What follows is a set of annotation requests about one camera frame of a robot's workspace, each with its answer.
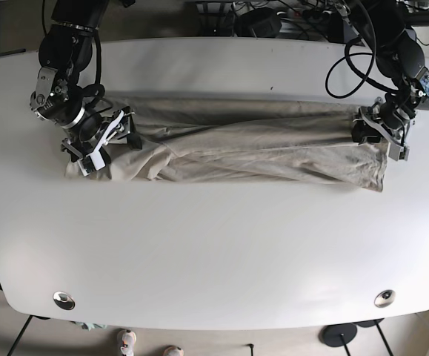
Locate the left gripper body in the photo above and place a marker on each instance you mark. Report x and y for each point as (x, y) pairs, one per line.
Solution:
(393, 119)

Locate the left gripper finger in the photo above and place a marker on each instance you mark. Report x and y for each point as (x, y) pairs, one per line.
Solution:
(365, 114)
(398, 152)

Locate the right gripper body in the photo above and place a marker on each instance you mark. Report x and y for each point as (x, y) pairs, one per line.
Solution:
(83, 138)

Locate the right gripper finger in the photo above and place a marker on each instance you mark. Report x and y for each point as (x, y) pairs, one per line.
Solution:
(123, 116)
(91, 163)

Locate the beige T-shirt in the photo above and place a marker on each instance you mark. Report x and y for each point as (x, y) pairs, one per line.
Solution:
(231, 140)

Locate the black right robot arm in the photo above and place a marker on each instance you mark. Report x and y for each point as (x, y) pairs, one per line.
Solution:
(69, 90)

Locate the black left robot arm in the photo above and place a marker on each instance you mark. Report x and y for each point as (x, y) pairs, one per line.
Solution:
(381, 26)

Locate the right black floor stand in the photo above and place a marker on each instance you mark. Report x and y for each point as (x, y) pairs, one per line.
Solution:
(376, 324)

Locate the black floor stand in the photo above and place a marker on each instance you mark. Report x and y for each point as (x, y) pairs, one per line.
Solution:
(376, 324)
(339, 336)

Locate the white orange shoe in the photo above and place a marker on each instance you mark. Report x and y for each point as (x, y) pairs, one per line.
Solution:
(126, 341)
(173, 351)

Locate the left black floor stand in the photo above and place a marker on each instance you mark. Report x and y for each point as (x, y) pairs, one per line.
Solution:
(339, 336)

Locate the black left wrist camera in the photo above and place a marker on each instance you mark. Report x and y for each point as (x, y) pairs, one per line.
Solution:
(362, 133)

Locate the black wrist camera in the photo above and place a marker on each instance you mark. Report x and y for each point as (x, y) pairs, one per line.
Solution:
(362, 133)
(133, 140)

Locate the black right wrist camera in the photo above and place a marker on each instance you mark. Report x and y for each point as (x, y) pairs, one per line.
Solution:
(133, 140)

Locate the table cable grommet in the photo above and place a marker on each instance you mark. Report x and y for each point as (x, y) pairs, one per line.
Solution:
(385, 298)
(64, 301)

